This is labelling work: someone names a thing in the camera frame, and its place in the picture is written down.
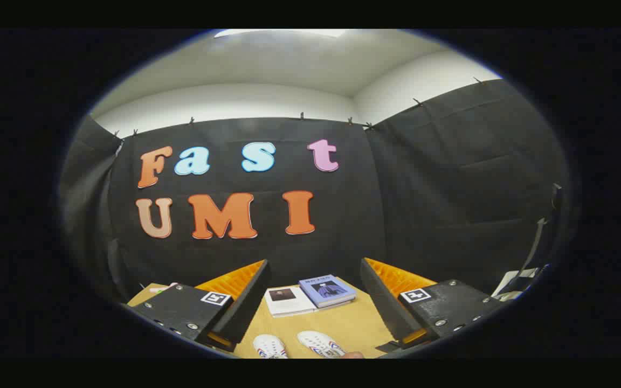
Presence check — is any blue book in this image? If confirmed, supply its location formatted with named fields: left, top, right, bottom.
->
left=299, top=274, right=357, bottom=309

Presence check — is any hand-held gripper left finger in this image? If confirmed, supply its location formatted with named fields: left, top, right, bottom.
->
left=125, top=260, right=272, bottom=353

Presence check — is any white canvas shoe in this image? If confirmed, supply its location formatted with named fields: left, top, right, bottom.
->
left=253, top=334, right=288, bottom=359
left=297, top=330, right=346, bottom=359

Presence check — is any white panel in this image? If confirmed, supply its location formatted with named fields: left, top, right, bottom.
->
left=493, top=268, right=540, bottom=301

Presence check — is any white book with dark photo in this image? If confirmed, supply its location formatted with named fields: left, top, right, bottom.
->
left=265, top=286, right=318, bottom=317

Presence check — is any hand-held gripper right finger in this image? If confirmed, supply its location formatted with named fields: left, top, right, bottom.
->
left=361, top=258, right=505, bottom=354

